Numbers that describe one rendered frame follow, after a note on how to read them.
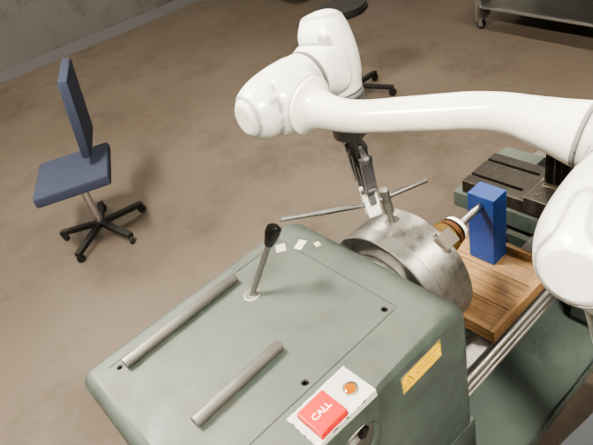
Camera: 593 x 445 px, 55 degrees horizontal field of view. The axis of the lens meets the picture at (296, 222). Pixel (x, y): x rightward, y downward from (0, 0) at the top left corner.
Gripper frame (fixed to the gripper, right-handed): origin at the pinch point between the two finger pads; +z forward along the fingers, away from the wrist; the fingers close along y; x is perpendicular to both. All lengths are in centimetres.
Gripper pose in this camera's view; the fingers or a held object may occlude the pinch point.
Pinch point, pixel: (370, 200)
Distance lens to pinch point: 126.0
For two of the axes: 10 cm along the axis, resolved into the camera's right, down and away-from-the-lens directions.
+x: 9.3, -3.7, 0.5
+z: 2.9, 8.1, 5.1
